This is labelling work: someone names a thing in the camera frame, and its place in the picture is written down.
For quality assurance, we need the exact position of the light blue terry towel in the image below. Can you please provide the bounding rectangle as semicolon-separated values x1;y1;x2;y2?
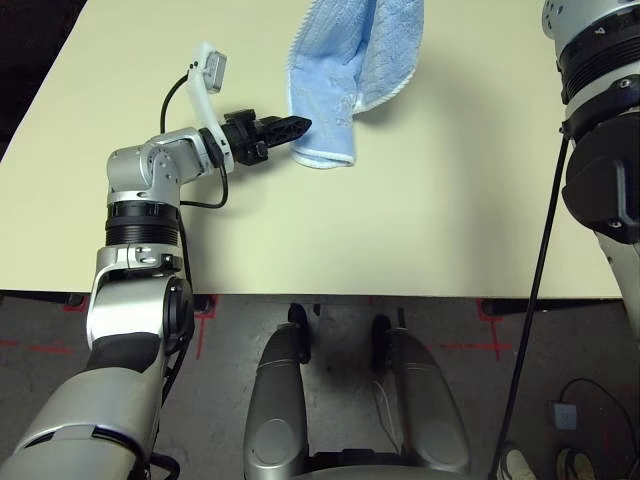
285;0;425;170

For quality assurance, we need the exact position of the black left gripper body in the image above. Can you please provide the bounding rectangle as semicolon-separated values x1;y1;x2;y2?
222;107;271;167

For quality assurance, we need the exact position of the thin white wire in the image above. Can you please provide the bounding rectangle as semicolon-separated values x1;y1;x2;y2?
374;379;404;449

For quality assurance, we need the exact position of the small grey floor box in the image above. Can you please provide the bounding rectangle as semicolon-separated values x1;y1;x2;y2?
552;402;579;430

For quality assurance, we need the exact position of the grey robot waist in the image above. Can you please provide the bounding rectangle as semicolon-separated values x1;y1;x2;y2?
244;452;471;480

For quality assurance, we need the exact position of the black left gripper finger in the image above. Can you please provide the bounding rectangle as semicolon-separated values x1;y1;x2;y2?
257;115;314;134
260;128;307;150

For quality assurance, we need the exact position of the black floor cable loop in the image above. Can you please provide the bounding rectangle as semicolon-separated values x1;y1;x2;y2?
557;377;640;451

